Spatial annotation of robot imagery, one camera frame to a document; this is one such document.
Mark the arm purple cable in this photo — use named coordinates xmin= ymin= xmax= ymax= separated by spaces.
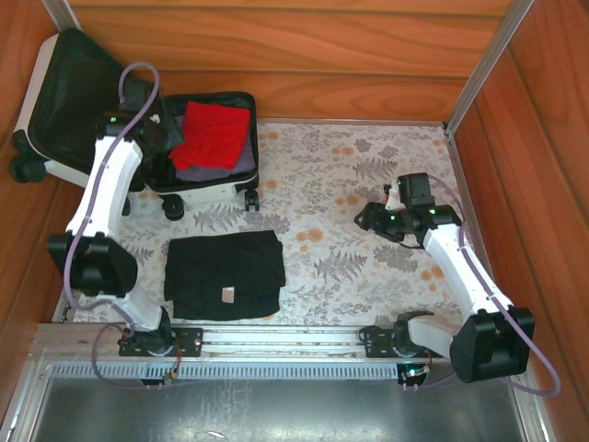
xmin=63 ymin=63 xmax=185 ymax=392
xmin=404 ymin=174 xmax=562 ymax=398

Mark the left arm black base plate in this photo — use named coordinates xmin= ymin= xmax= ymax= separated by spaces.
xmin=118 ymin=324 xmax=205 ymax=360

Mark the purple folded cloth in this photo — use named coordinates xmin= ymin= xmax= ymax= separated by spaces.
xmin=173 ymin=112 xmax=257 ymax=183

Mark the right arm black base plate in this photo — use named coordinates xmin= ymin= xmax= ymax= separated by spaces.
xmin=358 ymin=323 xmax=434 ymax=361

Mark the aluminium edge strip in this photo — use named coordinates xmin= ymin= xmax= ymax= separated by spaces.
xmin=444 ymin=124 xmax=502 ymax=326
xmin=51 ymin=294 xmax=75 ymax=324

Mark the metal sheet panel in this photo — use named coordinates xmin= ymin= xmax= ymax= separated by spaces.
xmin=27 ymin=378 xmax=531 ymax=442

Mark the red cloth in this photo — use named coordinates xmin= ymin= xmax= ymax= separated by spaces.
xmin=167 ymin=99 xmax=252 ymax=171

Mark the thin wire with LED board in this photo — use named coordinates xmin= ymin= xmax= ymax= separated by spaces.
xmin=398 ymin=352 xmax=434 ymax=393

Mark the black garment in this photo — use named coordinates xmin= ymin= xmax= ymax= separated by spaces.
xmin=163 ymin=229 xmax=288 ymax=321

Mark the small white hard-shell suitcase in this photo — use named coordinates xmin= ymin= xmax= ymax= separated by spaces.
xmin=8 ymin=27 xmax=261 ymax=223

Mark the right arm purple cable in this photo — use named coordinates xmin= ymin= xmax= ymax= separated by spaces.
xmin=404 ymin=174 xmax=562 ymax=398

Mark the floral print table mat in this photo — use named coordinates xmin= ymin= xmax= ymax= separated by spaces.
xmin=57 ymin=118 xmax=502 ymax=326

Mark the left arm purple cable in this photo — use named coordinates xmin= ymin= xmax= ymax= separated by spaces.
xmin=63 ymin=63 xmax=185 ymax=392

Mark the aluminium mounting rail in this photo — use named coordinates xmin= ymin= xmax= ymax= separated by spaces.
xmin=29 ymin=321 xmax=529 ymax=367

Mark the grey slotted cable duct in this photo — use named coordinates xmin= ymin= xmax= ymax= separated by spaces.
xmin=43 ymin=361 xmax=402 ymax=382

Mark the aluminium frame post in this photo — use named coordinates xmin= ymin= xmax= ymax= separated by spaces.
xmin=443 ymin=0 xmax=536 ymax=136
xmin=40 ymin=0 xmax=81 ymax=30

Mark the thin wire with connector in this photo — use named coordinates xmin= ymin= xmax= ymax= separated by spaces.
xmin=160 ymin=338 xmax=185 ymax=386

